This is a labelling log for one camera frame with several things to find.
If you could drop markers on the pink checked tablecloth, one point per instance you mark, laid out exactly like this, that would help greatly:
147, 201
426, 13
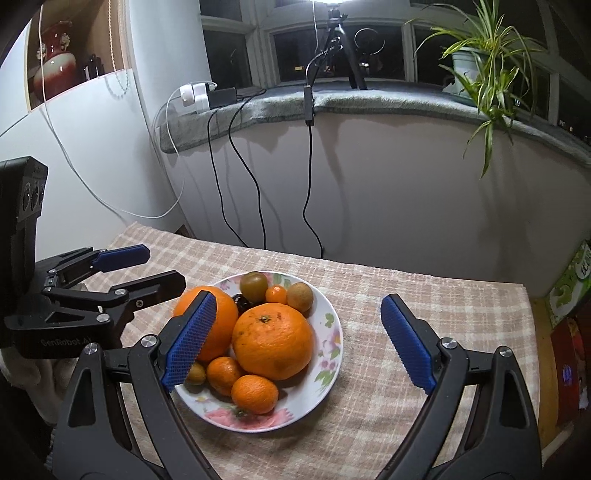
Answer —
392, 286

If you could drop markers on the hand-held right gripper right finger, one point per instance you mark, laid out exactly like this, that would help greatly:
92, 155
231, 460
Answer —
408, 341

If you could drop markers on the white framed window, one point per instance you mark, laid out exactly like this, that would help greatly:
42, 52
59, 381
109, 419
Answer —
258, 27

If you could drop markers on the black tripod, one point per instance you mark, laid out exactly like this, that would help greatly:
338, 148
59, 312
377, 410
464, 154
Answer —
344, 41

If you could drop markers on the dark purple plum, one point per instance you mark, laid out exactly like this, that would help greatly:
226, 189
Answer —
242, 302

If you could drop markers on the white floral plate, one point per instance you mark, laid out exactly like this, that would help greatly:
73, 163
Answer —
323, 332

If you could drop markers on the red ceramic vase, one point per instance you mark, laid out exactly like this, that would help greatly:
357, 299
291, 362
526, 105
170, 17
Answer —
57, 69

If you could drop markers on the black power brick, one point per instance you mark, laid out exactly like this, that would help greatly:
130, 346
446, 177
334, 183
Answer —
224, 97

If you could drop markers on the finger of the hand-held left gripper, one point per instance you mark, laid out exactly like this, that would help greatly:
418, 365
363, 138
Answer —
124, 257
152, 286

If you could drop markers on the green-brown plum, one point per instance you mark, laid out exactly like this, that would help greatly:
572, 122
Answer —
254, 284

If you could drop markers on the dark red box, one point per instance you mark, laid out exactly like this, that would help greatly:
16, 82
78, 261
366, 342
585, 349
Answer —
568, 369

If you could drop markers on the small orange kumquat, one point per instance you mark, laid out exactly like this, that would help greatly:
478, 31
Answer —
277, 295

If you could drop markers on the green printed box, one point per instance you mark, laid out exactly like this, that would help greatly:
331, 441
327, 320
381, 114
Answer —
570, 286

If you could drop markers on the orange mandarin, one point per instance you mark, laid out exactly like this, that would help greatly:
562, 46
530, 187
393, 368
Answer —
255, 393
224, 374

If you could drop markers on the large orange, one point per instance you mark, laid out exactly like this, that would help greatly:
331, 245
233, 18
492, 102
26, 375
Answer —
272, 341
224, 323

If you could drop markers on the brown round longan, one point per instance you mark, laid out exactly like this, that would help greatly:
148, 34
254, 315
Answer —
300, 296
197, 374

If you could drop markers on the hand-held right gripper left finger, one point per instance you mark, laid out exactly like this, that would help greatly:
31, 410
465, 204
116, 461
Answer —
191, 346

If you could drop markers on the potted spider plant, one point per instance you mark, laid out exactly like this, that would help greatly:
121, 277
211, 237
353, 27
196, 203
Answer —
466, 64

